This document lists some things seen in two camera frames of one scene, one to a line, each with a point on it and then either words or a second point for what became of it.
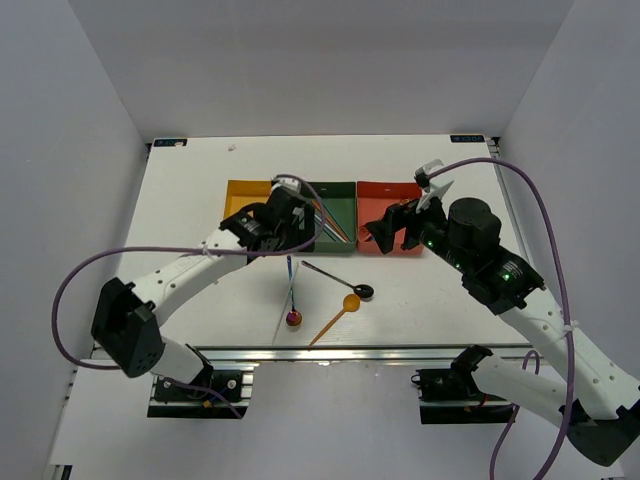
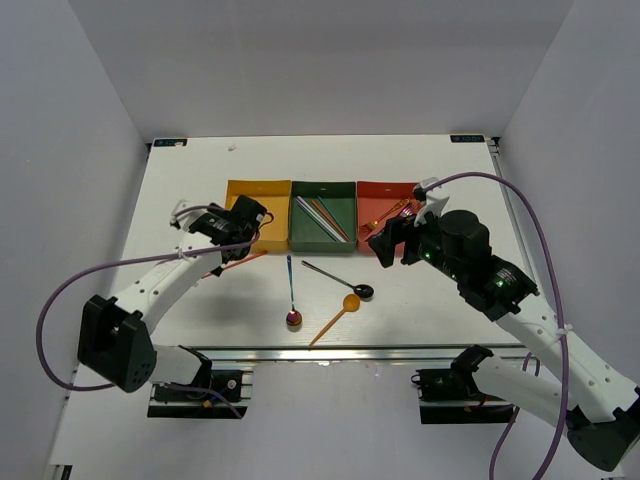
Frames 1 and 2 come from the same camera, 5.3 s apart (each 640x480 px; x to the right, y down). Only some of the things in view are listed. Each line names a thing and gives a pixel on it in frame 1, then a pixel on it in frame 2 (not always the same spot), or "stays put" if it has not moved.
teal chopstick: [328, 231] → [330, 212]
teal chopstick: [337, 222] stays put
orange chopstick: [333, 222] stays put
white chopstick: [316, 216] stays put
